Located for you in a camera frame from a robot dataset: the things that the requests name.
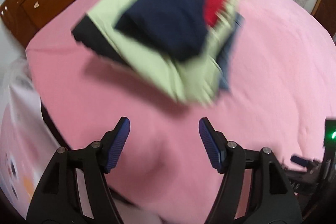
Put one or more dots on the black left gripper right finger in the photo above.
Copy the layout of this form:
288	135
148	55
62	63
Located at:
254	188

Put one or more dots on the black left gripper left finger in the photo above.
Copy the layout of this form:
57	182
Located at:
56	198

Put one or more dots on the red and navy jacket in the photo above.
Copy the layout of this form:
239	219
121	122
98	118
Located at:
177	28

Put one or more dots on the pink cartoon blanket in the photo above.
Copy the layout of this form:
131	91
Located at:
29	137

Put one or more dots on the pink bed sheet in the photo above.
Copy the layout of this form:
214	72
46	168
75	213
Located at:
282	88

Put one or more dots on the light green folded garment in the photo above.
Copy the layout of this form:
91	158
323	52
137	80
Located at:
195	80

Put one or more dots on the blue denim folded garment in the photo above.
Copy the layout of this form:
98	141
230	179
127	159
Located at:
223	58

